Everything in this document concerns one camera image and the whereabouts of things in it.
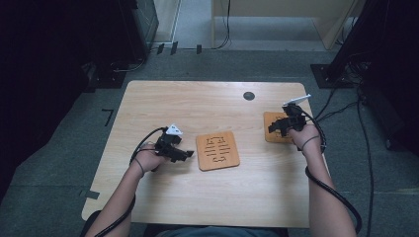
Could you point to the black slanted stand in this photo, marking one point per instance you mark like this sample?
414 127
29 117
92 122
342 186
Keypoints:
359 36

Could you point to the black tape strip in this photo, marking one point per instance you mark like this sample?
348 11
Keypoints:
160 48
198 49
174 48

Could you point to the dark left wrist band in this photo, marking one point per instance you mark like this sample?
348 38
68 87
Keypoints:
140 164

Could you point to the black stand base plate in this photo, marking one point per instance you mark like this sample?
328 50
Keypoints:
321 77

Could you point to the dark right wrist band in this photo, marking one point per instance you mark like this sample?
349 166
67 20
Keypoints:
309 140

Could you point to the black round table grommet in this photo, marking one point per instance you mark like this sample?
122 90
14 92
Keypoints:
249 95

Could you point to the person's left hand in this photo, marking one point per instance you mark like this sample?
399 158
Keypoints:
149 160

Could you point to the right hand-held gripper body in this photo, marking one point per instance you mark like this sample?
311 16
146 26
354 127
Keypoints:
294 117

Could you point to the person's right hand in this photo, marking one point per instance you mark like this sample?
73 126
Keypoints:
307 133

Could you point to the dark glass-fronted cabinet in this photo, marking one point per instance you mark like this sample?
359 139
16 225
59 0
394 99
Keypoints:
146 23

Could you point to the square wooden coaster with cutouts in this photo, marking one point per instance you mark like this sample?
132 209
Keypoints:
217 164
270 135

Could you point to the dark wrist band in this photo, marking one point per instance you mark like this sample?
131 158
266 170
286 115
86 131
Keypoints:
309 140
140 164

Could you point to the black curtain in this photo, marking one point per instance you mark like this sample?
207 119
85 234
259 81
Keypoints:
42 72

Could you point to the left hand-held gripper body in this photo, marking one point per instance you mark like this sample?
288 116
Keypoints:
168 141

